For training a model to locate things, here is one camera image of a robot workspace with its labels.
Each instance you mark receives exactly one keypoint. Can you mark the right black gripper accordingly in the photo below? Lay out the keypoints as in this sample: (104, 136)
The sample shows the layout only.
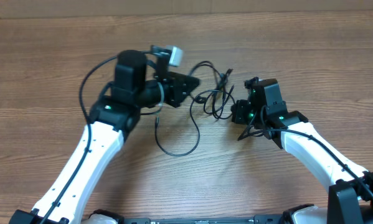
(239, 111)

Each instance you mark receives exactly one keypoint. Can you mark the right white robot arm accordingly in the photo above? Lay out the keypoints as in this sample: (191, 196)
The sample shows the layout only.
(349, 186)

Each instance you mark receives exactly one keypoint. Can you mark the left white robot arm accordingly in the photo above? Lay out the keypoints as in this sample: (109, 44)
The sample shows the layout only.
(141, 80)

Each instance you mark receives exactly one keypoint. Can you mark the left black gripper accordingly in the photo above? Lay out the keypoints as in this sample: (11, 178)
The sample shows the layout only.
(176, 81)

